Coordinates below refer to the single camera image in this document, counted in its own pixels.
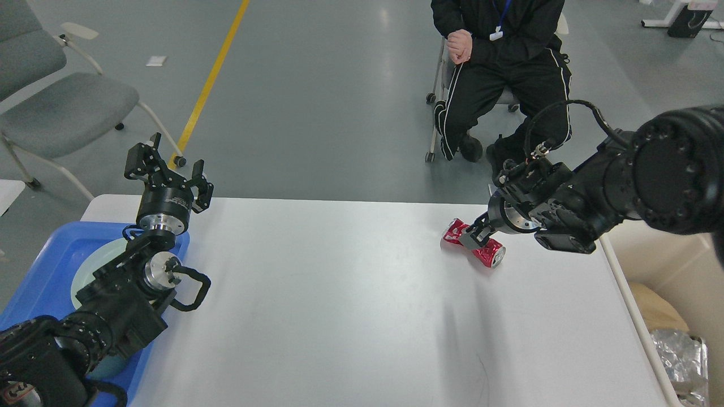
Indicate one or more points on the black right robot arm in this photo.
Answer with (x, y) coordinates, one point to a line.
(669, 174)

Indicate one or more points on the aluminium foil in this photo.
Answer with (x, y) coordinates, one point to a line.
(685, 360)

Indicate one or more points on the black box on floor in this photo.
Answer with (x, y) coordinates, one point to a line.
(688, 21)

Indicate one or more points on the seated person in black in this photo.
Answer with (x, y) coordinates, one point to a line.
(509, 85)

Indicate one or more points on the green plate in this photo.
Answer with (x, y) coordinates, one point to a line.
(100, 256)

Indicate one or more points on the beige plastic bin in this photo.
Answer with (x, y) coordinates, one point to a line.
(682, 269)

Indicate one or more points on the white paper scrap on floor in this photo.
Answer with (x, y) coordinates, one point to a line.
(156, 61)

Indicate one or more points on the white chair under person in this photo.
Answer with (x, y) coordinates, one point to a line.
(449, 73)

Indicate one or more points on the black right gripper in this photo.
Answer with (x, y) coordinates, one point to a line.
(501, 216)

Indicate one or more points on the red snack wrapper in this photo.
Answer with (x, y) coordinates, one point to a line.
(490, 256)

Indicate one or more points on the brown paper bag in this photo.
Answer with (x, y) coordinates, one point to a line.
(657, 313)

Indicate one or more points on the blue lanyard badge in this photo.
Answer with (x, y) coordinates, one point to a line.
(501, 12)

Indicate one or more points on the blue plastic tray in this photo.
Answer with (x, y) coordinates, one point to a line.
(46, 289)

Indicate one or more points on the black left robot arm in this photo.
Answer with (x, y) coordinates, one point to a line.
(47, 361)

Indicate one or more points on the teal mug yellow inside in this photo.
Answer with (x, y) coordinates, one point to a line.
(110, 367)

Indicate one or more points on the grey office chair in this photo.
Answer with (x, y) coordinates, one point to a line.
(68, 114)

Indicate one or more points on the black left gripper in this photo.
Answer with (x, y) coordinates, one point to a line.
(167, 199)

